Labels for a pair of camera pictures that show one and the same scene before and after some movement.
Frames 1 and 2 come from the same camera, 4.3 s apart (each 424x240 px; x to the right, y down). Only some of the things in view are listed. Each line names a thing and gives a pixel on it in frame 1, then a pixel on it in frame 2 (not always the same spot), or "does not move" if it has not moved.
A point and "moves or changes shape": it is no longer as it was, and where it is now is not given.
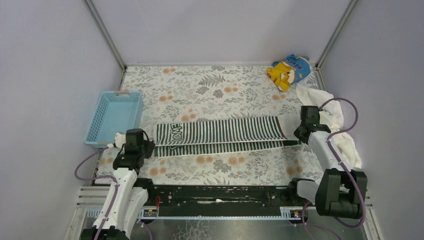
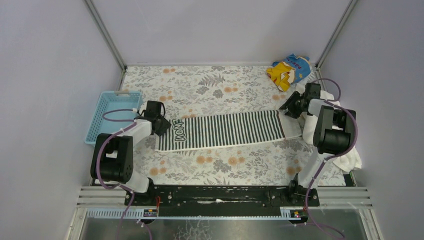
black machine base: (172, 200) does not move
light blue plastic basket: (117, 111) does not move
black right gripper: (301, 133) → (294, 105)
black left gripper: (147, 148) → (159, 122)
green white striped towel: (243, 135) moves or changes shape
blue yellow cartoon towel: (293, 69) does not move
